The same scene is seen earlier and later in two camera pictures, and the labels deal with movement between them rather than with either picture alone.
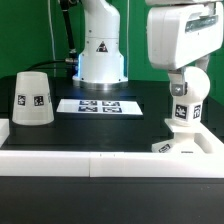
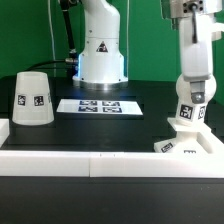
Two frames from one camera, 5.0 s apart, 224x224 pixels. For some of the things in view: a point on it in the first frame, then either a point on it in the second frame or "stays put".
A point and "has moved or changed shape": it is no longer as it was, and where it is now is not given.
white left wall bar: (4, 130) stays put
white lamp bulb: (188, 108) has moved or changed shape
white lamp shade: (33, 104) stays put
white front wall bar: (35, 163) stays put
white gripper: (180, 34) -> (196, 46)
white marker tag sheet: (99, 106) stays put
